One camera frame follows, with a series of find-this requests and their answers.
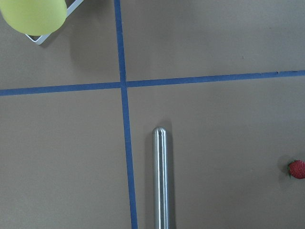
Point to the white cup rack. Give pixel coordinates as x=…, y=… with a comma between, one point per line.
x=53, y=26

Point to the red strawberry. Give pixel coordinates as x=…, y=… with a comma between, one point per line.
x=296, y=169

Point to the yellow cup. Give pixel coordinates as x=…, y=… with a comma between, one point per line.
x=30, y=16

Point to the steel muddler with black tip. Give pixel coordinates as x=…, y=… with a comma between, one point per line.
x=161, y=183

